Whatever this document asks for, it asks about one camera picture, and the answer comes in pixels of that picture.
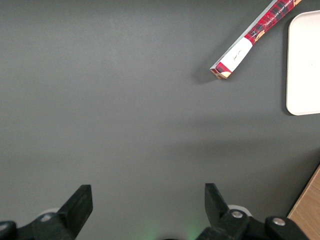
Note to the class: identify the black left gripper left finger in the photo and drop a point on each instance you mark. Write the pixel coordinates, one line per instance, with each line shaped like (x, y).
(75, 212)

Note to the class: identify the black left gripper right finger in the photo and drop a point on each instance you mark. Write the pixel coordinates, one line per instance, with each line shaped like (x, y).
(225, 217)

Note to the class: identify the white plastic tray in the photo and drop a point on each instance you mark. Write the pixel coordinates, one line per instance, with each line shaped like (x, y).
(303, 65)

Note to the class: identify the light wooden board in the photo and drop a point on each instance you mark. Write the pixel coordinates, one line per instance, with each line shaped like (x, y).
(307, 212)

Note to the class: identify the red tartan shortbread box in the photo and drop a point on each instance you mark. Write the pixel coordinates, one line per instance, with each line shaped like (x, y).
(252, 37)

